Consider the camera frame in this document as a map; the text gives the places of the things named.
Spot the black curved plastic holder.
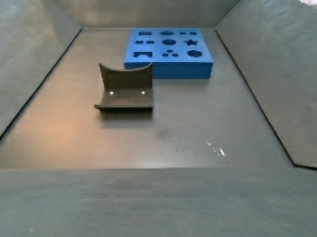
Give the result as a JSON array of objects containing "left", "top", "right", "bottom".
[{"left": 94, "top": 64, "right": 154, "bottom": 111}]

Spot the blue shape sorter block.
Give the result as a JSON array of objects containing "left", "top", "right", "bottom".
[{"left": 125, "top": 28, "right": 213, "bottom": 79}]

